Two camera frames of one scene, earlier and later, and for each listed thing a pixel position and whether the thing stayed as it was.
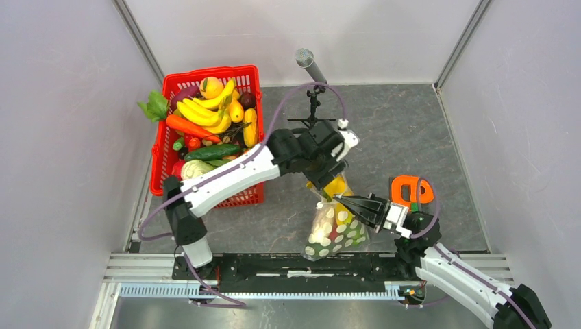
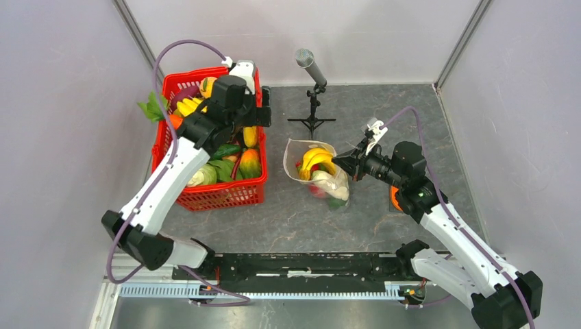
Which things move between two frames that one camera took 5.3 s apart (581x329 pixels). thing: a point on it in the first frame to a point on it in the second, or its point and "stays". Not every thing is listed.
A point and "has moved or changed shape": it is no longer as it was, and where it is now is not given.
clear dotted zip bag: [331, 229] has moved or changed shape
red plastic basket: [164, 157] stays
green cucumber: [212, 152] stays
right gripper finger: [371, 209] to [352, 162]
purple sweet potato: [192, 92] stays
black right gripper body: [387, 224] to [379, 166]
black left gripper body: [318, 171] to [246, 116]
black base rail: [277, 273] stays
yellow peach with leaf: [211, 87] stays
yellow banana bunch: [337, 186] has moved or changed shape
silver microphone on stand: [304, 57] stays
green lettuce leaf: [155, 107] stays
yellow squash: [250, 132] stays
